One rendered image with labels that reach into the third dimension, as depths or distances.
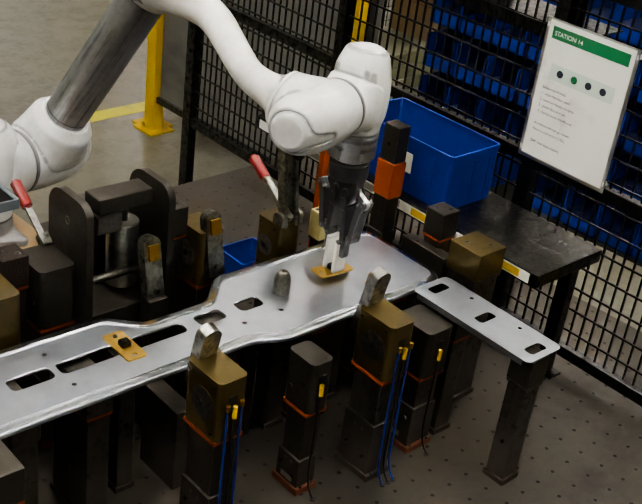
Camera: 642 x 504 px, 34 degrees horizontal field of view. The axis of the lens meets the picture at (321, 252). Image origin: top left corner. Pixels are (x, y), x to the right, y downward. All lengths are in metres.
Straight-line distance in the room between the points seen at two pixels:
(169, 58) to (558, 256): 3.03
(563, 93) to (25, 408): 1.26
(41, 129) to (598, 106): 1.22
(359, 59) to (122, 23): 0.66
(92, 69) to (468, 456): 1.14
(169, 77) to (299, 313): 3.15
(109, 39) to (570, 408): 1.26
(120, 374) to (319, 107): 0.53
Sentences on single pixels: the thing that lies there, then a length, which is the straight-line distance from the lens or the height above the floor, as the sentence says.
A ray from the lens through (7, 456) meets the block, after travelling 1.55.
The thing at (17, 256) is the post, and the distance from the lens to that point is 1.86.
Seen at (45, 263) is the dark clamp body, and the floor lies 1.08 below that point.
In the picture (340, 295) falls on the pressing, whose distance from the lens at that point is 2.00.
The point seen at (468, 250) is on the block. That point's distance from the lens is 2.11.
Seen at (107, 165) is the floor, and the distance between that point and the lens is 4.77.
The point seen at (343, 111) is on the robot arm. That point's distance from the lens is 1.75.
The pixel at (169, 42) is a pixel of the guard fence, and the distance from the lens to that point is 4.94.
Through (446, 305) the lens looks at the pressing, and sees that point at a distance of 2.03.
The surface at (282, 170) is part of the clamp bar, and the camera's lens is 2.07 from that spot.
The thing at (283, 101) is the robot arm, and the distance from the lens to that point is 1.72.
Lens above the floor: 2.03
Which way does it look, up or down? 29 degrees down
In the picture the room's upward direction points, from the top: 8 degrees clockwise
